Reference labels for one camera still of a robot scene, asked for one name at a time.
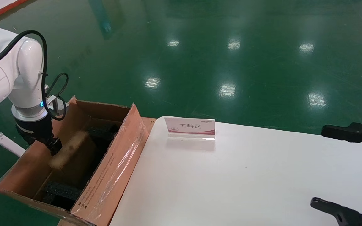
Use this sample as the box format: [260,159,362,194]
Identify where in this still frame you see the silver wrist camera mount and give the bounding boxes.
[44,94,67,116]

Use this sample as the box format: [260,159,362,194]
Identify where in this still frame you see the black foam pad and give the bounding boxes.
[85,124,121,142]
[41,181,83,210]

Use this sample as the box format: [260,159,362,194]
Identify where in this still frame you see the small cardboard box with hole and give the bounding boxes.
[48,130,101,187]

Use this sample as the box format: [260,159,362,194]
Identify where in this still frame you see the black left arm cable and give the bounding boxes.
[0,30,69,121]

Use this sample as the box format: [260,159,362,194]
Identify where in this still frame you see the white red table sign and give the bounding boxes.
[164,117,216,141]

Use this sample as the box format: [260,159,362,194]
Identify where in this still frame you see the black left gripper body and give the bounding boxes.
[15,117,54,148]

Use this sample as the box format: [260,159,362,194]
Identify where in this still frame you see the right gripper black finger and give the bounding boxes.
[321,122,362,157]
[310,198,362,226]

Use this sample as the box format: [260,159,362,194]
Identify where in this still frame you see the large open cardboard box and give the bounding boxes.
[0,96,150,226]

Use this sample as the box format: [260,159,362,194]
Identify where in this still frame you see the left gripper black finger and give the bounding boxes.
[47,137,63,157]

